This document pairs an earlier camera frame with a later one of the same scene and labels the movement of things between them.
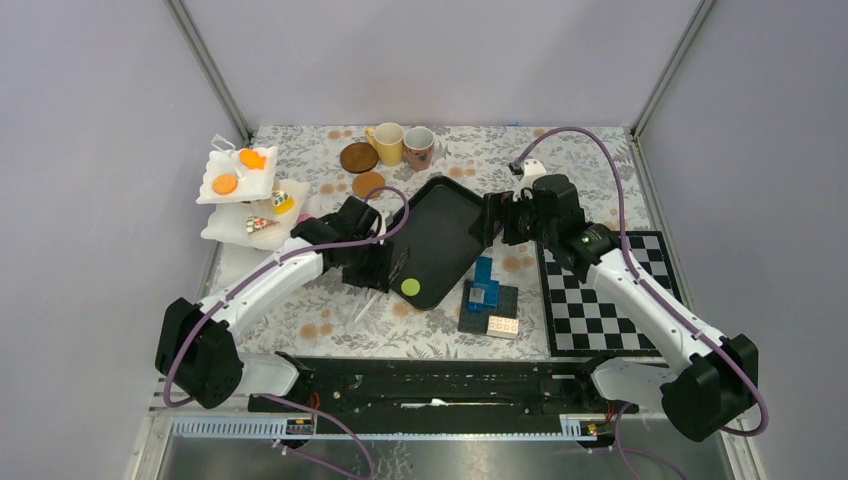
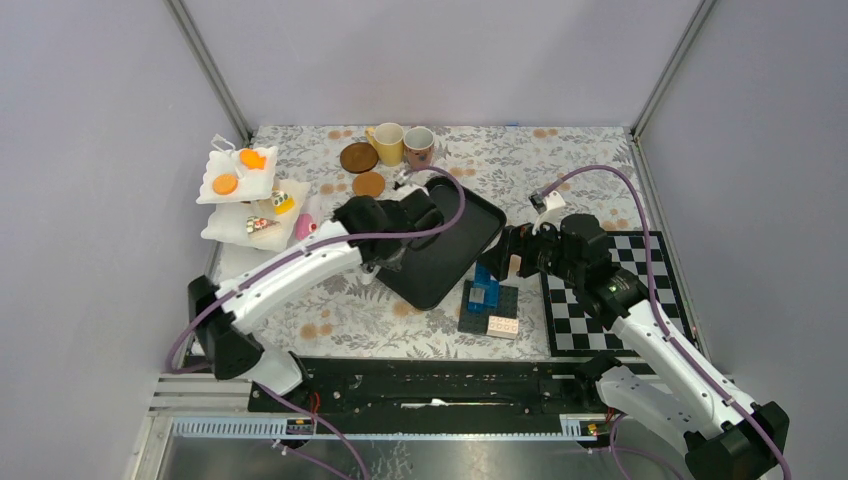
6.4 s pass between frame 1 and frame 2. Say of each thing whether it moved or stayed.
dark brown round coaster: stayed
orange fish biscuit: stayed
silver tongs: moved
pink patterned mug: stayed
